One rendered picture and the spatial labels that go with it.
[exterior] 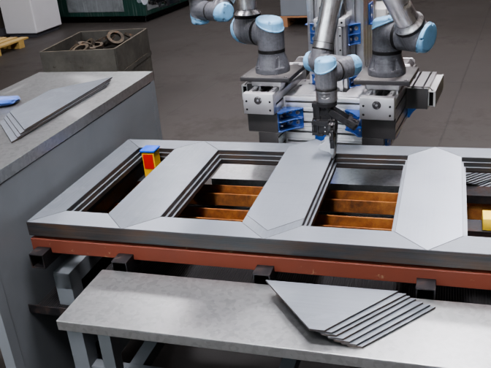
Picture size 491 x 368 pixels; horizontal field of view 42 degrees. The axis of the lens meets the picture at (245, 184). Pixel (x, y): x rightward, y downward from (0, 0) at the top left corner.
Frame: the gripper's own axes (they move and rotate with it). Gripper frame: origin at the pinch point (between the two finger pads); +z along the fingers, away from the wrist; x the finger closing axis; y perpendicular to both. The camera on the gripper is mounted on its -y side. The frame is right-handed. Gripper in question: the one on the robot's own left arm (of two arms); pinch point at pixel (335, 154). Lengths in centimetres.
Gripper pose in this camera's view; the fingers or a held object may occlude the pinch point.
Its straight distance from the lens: 235.0
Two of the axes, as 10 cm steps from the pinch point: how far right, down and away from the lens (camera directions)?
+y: -9.6, -0.4, 2.9
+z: 0.9, 9.1, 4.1
